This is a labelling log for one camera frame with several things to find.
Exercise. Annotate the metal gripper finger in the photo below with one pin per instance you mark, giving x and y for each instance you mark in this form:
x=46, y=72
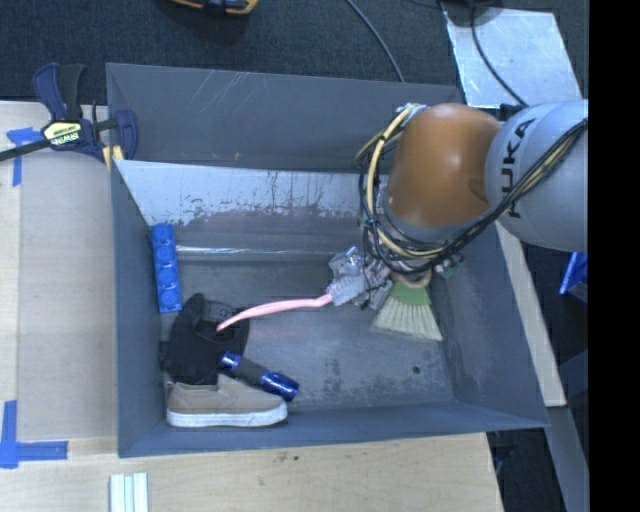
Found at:
x=345, y=295
x=345, y=264

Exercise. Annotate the pink long thin stick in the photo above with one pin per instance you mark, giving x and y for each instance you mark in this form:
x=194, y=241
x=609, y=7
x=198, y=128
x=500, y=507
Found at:
x=280, y=307

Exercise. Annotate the green brush with pale bristles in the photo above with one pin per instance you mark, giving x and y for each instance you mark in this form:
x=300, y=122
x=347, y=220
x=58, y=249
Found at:
x=407, y=312

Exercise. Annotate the grey metal bin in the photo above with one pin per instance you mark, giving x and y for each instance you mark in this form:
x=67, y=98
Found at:
x=320, y=350

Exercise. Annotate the blue and black flashlight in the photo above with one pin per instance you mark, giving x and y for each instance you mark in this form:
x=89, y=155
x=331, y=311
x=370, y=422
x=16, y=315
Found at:
x=260, y=377

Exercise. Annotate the black glove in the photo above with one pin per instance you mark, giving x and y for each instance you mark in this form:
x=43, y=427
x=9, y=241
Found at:
x=195, y=345

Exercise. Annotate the tan slip-on shoe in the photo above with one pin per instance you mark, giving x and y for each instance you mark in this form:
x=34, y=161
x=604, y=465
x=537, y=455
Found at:
x=225, y=405

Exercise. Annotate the blue studded toy brick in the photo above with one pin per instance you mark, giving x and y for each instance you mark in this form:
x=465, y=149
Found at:
x=166, y=270

